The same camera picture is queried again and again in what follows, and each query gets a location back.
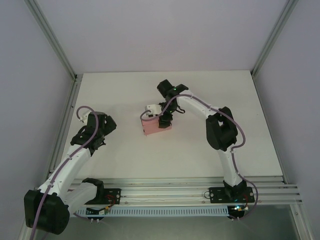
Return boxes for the pink paper box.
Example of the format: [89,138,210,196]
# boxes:
[141,116,173,138]

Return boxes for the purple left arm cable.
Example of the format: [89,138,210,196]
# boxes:
[31,106,100,240]

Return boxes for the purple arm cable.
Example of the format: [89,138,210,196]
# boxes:
[31,106,100,240]
[139,92,260,221]

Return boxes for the aluminium side rail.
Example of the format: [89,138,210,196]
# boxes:
[42,74,83,187]

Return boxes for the aluminium mounting rail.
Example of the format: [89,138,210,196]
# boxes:
[29,176,305,208]

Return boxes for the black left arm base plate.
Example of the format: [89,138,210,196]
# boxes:
[101,187,123,205]

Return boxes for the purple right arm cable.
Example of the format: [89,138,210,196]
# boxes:
[139,92,260,221]

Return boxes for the slotted light blue cable duct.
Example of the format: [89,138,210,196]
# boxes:
[73,206,230,218]

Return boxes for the small circuit board with wires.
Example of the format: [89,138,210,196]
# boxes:
[228,204,251,214]
[86,206,112,216]

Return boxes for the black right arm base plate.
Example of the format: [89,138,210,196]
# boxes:
[208,186,256,204]

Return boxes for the aluminium frame post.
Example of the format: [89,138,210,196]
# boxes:
[250,0,301,77]
[23,0,78,82]

